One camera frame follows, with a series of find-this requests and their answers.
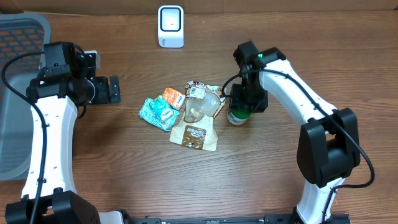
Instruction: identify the orange snack packet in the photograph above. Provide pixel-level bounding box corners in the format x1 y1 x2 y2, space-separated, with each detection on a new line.
162 88 186 111

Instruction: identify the teal tissue pack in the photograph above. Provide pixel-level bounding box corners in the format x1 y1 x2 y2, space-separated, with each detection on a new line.
139 98 180 131

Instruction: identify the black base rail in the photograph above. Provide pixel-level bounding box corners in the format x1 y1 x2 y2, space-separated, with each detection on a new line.
99 211 351 224

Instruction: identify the grey plastic basket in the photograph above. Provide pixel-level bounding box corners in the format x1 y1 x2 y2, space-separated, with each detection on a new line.
1 13 51 181

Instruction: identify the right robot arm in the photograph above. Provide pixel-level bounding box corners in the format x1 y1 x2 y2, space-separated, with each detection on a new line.
227 41 360 223

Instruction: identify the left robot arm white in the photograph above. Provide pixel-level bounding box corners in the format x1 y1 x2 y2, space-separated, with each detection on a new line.
5 73 124 223

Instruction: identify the green lid jar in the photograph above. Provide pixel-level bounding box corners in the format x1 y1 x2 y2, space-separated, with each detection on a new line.
227 105 251 126

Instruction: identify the small teal packet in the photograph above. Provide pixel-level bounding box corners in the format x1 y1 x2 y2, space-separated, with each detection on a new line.
150 95 174 121

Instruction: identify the brown white snack pouch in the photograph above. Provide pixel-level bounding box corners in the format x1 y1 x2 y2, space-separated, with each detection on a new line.
169 80 226 151

